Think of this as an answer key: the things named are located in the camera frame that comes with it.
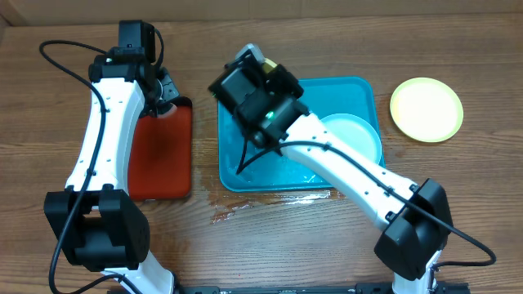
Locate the red black-rimmed tray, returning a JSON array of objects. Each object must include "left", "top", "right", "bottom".
[{"left": 128, "top": 96, "right": 193, "bottom": 201}]

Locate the teal plastic tray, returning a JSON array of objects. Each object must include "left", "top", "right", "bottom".
[{"left": 217, "top": 77, "right": 385, "bottom": 192}]

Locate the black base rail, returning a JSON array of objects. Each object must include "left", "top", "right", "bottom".
[{"left": 175, "top": 282, "right": 471, "bottom": 294}]

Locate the green-rimmed plate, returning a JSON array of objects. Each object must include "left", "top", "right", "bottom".
[
  {"left": 261, "top": 58, "right": 278, "bottom": 74},
  {"left": 390, "top": 78, "right": 464, "bottom": 143}
]

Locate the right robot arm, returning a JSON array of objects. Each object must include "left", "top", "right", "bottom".
[{"left": 208, "top": 48, "right": 453, "bottom": 293}]

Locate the light blue plate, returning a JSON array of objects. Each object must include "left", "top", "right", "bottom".
[{"left": 321, "top": 114, "right": 382, "bottom": 164}]

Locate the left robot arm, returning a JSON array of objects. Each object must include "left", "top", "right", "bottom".
[{"left": 44, "top": 20, "right": 192, "bottom": 294}]

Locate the green-rimmed plate top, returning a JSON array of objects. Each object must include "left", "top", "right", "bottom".
[{"left": 261, "top": 58, "right": 278, "bottom": 74}]

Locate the dark grey sponge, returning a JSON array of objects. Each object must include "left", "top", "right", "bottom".
[{"left": 157, "top": 103, "right": 177, "bottom": 119}]

